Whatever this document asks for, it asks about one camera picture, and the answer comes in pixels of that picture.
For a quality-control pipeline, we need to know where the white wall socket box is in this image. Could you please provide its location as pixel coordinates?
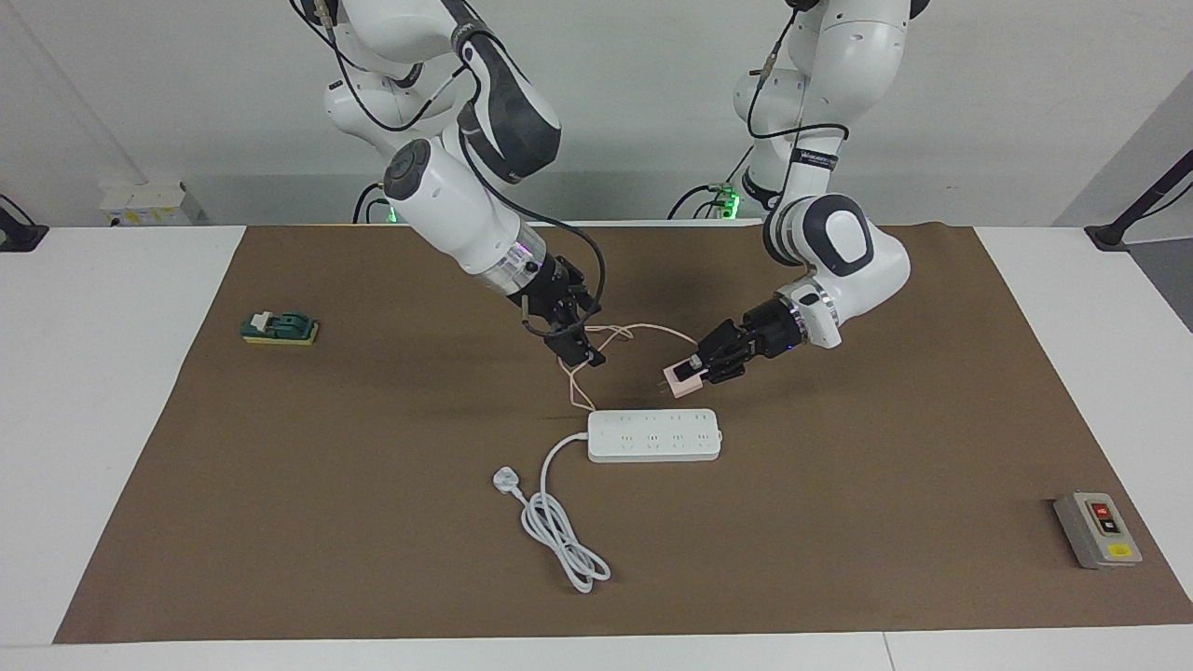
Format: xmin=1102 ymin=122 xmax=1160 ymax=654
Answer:
xmin=101 ymin=182 xmax=201 ymax=227

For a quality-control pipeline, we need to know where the black base cable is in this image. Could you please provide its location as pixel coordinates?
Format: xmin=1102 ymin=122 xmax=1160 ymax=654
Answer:
xmin=666 ymin=144 xmax=756 ymax=222
xmin=352 ymin=182 xmax=391 ymax=225

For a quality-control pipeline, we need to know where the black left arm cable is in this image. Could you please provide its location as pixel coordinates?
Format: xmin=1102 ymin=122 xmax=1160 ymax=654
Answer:
xmin=746 ymin=9 xmax=849 ymax=141

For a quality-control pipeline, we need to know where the pink charging cable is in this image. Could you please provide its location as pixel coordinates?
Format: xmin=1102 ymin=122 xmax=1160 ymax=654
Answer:
xmin=557 ymin=322 xmax=700 ymax=413

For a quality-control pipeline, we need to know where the black table clamp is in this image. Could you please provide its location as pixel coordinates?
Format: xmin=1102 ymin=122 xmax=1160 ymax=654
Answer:
xmin=0 ymin=194 xmax=49 ymax=253

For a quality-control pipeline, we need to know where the grey on-off switch box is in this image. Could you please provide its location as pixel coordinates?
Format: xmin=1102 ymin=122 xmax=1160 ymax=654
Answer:
xmin=1053 ymin=492 xmax=1144 ymax=570

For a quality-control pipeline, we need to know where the brown table mat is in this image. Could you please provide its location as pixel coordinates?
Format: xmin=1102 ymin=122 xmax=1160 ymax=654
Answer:
xmin=53 ymin=224 xmax=1193 ymax=644

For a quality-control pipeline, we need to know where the green knife switch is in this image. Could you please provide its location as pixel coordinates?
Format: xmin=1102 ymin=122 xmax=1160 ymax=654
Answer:
xmin=240 ymin=311 xmax=320 ymax=347

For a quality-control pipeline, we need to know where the white power cord with plug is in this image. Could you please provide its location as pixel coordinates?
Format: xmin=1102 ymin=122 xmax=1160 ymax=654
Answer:
xmin=492 ymin=431 xmax=612 ymax=595

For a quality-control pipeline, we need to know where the pink charger adapter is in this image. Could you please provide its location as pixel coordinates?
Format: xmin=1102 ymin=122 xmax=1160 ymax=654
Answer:
xmin=660 ymin=360 xmax=706 ymax=400

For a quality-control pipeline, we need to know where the white power strip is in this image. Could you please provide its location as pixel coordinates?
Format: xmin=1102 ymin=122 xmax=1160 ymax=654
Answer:
xmin=586 ymin=409 xmax=725 ymax=464

